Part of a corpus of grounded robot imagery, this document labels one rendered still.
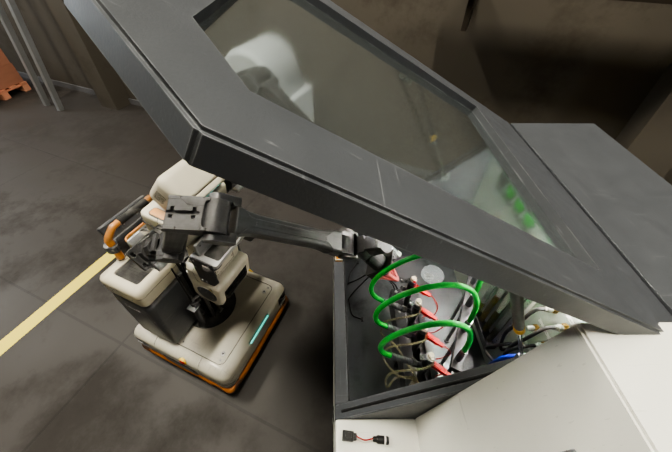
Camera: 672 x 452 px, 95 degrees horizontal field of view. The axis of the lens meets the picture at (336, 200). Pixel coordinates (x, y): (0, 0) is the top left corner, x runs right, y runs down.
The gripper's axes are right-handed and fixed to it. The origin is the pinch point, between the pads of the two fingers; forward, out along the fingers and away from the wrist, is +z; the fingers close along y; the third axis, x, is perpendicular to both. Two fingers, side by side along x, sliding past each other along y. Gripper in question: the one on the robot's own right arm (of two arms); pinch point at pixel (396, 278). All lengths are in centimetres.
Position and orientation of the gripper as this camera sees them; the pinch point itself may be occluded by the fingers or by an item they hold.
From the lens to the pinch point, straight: 106.5
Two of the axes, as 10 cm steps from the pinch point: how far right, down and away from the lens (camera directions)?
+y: 6.9, -4.0, -6.0
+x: 2.4, -6.6, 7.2
